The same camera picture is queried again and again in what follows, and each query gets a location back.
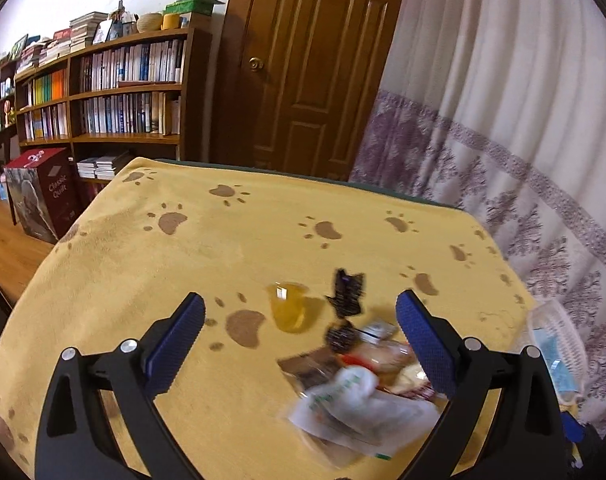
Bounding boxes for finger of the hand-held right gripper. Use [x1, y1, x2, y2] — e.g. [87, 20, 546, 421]
[560, 411, 586, 445]

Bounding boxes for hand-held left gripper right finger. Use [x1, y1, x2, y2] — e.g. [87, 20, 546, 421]
[395, 289, 568, 480]

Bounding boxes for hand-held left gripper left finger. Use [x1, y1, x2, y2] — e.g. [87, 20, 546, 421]
[34, 291, 206, 480]

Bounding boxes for black gold-print candy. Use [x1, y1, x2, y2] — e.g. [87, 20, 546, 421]
[324, 268, 367, 354]

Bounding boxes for small white snack packet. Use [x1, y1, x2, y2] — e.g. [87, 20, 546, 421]
[359, 320, 398, 345]

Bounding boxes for blue packet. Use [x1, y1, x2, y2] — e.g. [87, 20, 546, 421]
[533, 332, 581, 395]

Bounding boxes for yellow paw print blanket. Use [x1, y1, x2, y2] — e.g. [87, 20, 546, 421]
[0, 156, 548, 480]

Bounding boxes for white plastic basket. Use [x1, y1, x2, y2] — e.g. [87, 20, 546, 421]
[527, 300, 592, 407]

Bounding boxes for yellow jelly cup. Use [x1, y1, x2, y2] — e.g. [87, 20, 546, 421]
[266, 282, 308, 333]

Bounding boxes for brown snack packet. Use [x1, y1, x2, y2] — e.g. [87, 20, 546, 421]
[277, 347, 341, 386]

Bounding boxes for low stack of magazines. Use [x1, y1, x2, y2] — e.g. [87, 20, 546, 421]
[77, 154, 131, 180]

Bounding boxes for dark red cardboard box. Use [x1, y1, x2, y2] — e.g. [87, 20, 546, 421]
[4, 147, 84, 245]

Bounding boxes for row of pale books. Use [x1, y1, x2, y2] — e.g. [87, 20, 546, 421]
[79, 91, 182, 136]

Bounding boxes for white purple patterned curtain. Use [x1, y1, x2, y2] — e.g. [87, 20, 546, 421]
[350, 0, 606, 441]

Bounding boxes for wooden bookshelf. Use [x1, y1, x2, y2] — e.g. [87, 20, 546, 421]
[14, 27, 214, 183]

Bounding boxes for row of white blue books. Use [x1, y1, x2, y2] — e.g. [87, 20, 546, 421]
[79, 39, 186, 92]

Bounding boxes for row of orange yellow books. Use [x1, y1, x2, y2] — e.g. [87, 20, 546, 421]
[24, 68, 68, 109]

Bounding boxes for narrow wooden shelf unit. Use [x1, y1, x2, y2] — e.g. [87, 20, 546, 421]
[0, 57, 20, 161]

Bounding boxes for brown wooden door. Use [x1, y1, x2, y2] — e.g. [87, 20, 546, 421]
[223, 0, 411, 181]

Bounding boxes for woven basket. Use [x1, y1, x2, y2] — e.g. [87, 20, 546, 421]
[136, 12, 164, 34]

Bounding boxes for pile of books on bookshelf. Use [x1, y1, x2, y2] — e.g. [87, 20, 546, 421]
[15, 11, 108, 75]

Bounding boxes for green box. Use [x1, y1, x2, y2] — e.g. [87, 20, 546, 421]
[164, 0, 226, 16]

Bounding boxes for dark spired ornament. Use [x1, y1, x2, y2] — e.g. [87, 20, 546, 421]
[114, 0, 134, 40]

